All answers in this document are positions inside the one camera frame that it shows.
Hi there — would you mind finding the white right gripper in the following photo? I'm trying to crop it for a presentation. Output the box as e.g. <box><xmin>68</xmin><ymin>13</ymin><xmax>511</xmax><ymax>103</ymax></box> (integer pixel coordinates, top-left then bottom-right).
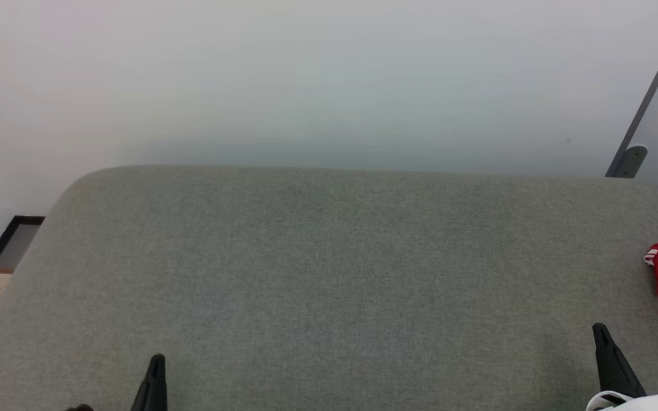
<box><xmin>585</xmin><ymin>323</ymin><xmax>658</xmax><ymax>411</ymax></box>

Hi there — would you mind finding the black framed panel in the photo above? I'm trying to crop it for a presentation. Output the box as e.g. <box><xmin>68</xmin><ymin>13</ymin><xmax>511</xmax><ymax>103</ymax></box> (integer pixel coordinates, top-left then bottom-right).
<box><xmin>0</xmin><ymin>215</ymin><xmax>46</xmax><ymax>269</ymax></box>

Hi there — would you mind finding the grey metal partition bracket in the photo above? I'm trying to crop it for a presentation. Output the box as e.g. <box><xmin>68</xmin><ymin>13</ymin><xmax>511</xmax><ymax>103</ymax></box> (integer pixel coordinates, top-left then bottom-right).
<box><xmin>615</xmin><ymin>145</ymin><xmax>649</xmax><ymax>179</ymax></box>

